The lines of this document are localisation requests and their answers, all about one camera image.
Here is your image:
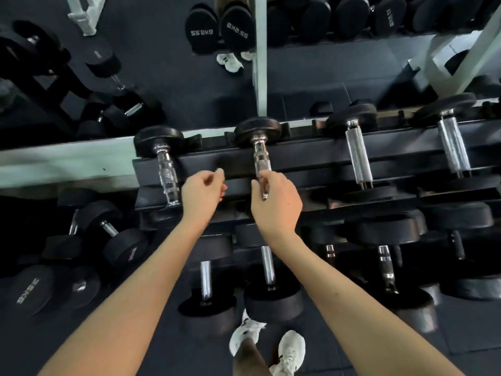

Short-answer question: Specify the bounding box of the person's right hand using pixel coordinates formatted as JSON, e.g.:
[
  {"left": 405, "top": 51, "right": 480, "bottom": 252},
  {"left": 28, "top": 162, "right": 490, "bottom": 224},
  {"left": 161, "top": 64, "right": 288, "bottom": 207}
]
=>
[{"left": 250, "top": 169, "right": 304, "bottom": 244}]

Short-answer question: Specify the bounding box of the person's left hand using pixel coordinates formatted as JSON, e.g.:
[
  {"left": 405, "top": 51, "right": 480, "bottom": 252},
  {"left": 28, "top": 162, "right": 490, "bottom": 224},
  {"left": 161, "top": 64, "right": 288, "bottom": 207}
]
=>
[{"left": 181, "top": 168, "right": 229, "bottom": 228}]

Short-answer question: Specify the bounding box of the black dumbbell chrome contoured handle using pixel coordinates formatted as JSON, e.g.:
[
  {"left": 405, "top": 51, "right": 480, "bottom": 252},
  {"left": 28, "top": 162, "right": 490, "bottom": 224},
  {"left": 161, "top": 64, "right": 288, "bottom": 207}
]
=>
[
  {"left": 234, "top": 117, "right": 283, "bottom": 201},
  {"left": 134, "top": 125, "right": 185, "bottom": 209}
]

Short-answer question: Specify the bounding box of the person's left forearm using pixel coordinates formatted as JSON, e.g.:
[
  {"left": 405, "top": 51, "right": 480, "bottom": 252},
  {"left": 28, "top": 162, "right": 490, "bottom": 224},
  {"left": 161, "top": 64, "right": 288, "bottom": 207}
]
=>
[{"left": 38, "top": 215, "right": 214, "bottom": 376}]

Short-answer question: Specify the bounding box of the person's right forearm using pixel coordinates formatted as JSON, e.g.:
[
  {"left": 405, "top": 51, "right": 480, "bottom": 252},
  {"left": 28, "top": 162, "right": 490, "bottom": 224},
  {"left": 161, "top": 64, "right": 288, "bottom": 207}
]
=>
[{"left": 263, "top": 227, "right": 467, "bottom": 376}]

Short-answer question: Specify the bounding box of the black dumbbell rack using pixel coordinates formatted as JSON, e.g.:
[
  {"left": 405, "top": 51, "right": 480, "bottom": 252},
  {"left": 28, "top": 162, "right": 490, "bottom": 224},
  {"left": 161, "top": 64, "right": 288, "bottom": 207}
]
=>
[{"left": 132, "top": 109, "right": 501, "bottom": 233}]

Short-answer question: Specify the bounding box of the black rubber dumbbell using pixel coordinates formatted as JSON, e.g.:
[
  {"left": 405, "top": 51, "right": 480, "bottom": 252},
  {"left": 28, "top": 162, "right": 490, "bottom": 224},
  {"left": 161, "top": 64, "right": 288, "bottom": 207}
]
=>
[
  {"left": 42, "top": 188, "right": 99, "bottom": 261},
  {"left": 77, "top": 199, "right": 150, "bottom": 271}
]

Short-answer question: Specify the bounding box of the white mirror divider strip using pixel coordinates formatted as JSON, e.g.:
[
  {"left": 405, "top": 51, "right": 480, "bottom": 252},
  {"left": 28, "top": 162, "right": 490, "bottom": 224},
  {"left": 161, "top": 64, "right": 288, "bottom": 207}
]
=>
[{"left": 252, "top": 0, "right": 268, "bottom": 119}]

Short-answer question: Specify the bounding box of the large black dumbbell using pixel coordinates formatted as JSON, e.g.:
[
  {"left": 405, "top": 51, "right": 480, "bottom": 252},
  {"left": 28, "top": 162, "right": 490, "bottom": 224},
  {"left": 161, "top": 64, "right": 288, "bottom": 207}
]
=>
[
  {"left": 344, "top": 214, "right": 440, "bottom": 334},
  {"left": 422, "top": 203, "right": 501, "bottom": 301}
]

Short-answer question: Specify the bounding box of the person's white left shoe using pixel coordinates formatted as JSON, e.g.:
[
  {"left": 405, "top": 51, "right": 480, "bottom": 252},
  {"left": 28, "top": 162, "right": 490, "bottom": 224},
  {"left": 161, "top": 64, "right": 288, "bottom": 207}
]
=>
[{"left": 229, "top": 308, "right": 267, "bottom": 357}]

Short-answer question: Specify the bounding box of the person's white shoe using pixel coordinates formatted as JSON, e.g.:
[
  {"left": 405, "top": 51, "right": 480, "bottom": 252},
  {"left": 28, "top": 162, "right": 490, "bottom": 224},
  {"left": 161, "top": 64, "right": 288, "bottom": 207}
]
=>
[
  {"left": 229, "top": 308, "right": 267, "bottom": 357},
  {"left": 269, "top": 330, "right": 306, "bottom": 376}
]

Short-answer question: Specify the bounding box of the person's white right shoe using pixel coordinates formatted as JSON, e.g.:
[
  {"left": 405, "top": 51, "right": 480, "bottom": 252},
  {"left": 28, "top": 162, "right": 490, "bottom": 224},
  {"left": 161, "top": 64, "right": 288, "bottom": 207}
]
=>
[{"left": 269, "top": 330, "right": 306, "bottom": 376}]

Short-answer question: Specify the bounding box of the person's leg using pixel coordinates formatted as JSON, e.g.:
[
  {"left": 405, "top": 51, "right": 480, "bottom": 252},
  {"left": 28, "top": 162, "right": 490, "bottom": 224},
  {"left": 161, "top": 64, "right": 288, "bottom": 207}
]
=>
[{"left": 233, "top": 336, "right": 271, "bottom": 376}]

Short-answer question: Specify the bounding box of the heavy black dumbbell white print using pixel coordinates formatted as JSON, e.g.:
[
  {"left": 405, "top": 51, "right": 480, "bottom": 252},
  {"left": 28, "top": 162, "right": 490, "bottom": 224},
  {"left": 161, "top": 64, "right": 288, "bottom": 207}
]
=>
[{"left": 3, "top": 264, "right": 103, "bottom": 318}]

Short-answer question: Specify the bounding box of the wall mirror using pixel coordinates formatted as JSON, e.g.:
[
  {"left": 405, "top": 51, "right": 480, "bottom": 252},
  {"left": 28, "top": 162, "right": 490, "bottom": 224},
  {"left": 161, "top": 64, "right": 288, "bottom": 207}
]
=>
[{"left": 0, "top": 0, "right": 501, "bottom": 142}]

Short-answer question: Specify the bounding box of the black dumbbell straight knurled handle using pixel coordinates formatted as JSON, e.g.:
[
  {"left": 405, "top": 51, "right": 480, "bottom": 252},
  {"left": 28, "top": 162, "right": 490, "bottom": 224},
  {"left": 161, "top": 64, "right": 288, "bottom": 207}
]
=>
[
  {"left": 414, "top": 92, "right": 477, "bottom": 179},
  {"left": 325, "top": 104, "right": 379, "bottom": 191}
]

